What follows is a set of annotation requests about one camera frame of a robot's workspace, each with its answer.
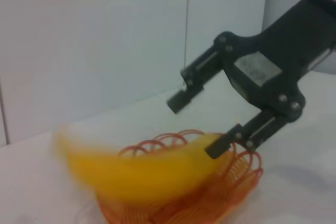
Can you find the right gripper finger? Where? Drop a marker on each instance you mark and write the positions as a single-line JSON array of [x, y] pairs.
[[194, 77], [252, 132]]

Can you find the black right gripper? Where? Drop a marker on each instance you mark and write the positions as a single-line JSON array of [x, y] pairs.
[[286, 43]]

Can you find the yellow banana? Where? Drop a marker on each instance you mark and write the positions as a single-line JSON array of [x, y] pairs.
[[131, 176]]

